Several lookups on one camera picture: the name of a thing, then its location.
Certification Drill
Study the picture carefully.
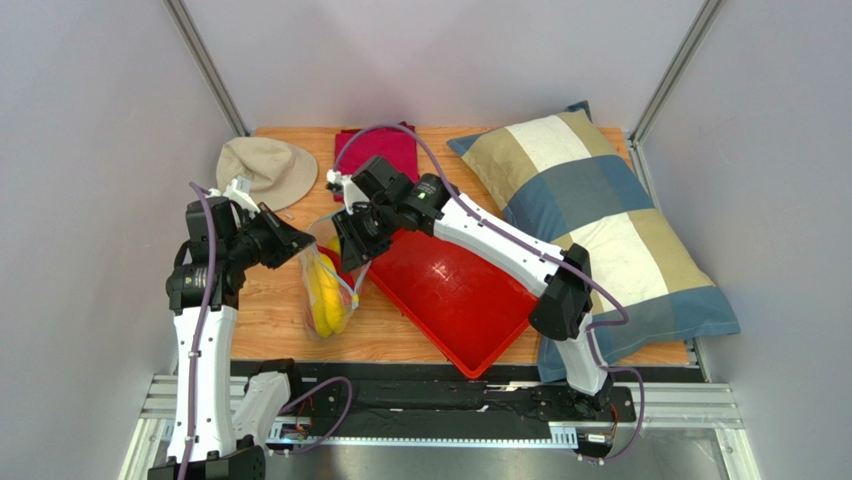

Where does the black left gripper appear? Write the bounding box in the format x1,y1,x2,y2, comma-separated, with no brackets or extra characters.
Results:
227,203,316,270

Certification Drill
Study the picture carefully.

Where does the clear zip top bag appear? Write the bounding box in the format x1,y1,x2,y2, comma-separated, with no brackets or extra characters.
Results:
298,213,371,340

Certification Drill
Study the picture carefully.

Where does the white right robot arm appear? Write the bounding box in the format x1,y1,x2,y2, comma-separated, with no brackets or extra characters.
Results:
326,156,613,410

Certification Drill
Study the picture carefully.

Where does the yellow fake banana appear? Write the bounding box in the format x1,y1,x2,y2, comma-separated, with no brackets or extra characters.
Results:
306,245,351,339

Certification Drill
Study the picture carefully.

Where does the beige bucket hat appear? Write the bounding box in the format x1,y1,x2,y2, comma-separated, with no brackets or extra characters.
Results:
216,137,319,211

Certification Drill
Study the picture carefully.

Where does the magenta folded cloth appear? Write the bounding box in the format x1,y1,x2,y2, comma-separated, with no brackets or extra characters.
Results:
339,128,420,182

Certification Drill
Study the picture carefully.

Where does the red plastic tray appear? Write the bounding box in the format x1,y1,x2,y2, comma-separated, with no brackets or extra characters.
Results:
368,230,536,380

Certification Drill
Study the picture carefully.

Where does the plaid checkered pillow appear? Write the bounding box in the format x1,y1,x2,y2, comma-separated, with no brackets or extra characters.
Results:
448,109,741,364

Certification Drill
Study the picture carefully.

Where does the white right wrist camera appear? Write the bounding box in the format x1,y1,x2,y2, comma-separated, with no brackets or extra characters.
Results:
326,170,369,214

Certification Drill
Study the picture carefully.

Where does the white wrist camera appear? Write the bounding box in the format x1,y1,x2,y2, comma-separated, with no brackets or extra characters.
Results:
326,170,369,214
222,175,260,216

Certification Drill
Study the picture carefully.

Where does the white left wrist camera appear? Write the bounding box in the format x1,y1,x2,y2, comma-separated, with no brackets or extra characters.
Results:
222,175,260,216

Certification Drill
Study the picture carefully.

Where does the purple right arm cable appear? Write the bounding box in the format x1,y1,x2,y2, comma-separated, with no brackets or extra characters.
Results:
332,123,647,465

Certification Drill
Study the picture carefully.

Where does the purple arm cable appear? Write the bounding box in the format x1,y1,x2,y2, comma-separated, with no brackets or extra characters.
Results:
332,123,647,465
174,181,354,480

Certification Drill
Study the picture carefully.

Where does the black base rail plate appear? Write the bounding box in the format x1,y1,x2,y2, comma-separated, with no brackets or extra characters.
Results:
268,362,638,446

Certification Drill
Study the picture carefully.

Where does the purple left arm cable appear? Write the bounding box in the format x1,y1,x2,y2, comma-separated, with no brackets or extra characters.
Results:
174,181,354,480

